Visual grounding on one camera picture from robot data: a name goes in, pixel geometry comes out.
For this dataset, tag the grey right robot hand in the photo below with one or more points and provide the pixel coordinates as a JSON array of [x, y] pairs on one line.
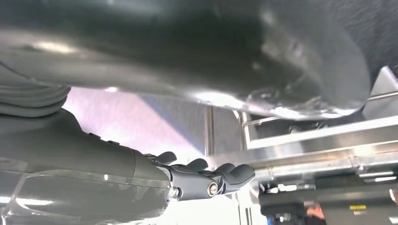
[[186, 46]]

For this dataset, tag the steel workbench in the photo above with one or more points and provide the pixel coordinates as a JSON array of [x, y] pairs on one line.
[[311, 146]]

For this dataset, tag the person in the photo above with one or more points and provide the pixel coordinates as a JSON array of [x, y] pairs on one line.
[[315, 212]]

